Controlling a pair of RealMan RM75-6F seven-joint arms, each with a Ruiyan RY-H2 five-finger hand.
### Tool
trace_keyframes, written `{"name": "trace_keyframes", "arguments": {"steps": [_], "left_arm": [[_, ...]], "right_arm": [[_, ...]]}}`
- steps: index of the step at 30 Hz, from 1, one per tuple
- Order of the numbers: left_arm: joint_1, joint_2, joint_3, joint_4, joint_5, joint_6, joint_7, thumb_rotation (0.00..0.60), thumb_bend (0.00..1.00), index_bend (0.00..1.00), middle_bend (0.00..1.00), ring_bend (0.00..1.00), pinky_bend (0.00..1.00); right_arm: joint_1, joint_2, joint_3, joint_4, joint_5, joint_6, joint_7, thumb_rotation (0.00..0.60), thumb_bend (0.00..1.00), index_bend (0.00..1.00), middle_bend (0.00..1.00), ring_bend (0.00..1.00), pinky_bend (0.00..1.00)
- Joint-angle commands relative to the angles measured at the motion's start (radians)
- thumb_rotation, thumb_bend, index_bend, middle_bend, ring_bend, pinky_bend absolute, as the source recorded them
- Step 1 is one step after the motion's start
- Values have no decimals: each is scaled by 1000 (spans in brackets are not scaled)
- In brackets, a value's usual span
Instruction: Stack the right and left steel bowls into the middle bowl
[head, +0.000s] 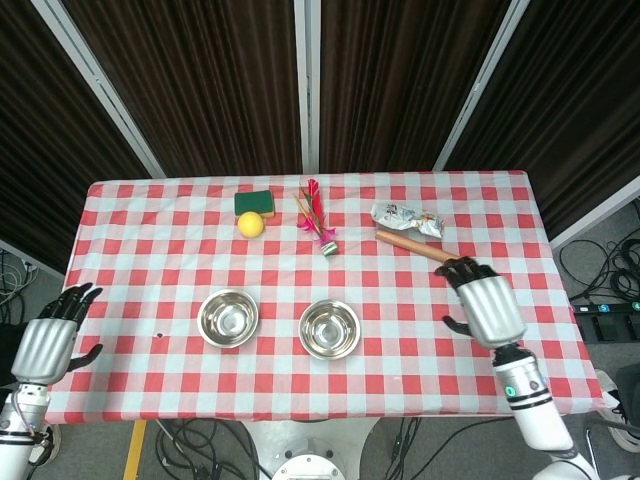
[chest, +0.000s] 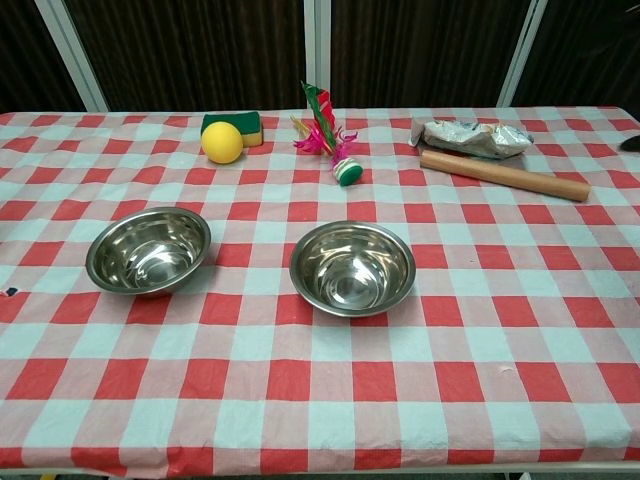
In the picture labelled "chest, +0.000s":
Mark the yellow ball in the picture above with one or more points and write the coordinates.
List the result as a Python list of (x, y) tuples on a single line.
[(222, 143)]

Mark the pink feather shuttlecock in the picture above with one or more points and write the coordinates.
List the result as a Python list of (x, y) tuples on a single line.
[(347, 170)]

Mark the crumpled silver snack bag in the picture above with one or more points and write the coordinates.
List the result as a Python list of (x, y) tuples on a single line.
[(465, 137)]

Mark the stainless steel bowl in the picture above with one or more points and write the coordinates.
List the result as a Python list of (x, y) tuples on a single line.
[(150, 255), (352, 270), (320, 302)]

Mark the wooden rolling pin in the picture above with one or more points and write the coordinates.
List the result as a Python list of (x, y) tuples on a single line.
[(500, 175)]

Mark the red white checkered tablecloth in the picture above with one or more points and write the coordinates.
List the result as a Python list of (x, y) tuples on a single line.
[(450, 350)]

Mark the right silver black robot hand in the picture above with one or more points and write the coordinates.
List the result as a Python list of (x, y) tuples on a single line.
[(631, 145)]

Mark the green yellow scrub sponge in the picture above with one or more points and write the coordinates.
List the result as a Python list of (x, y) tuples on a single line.
[(247, 125)]

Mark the aluminium partition post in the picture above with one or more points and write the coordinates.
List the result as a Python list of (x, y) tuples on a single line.
[(317, 50), (70, 50), (522, 50)]

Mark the dark brown curtain panel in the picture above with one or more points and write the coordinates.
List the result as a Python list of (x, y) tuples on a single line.
[(200, 50), (425, 50), (25, 50), (590, 50)]

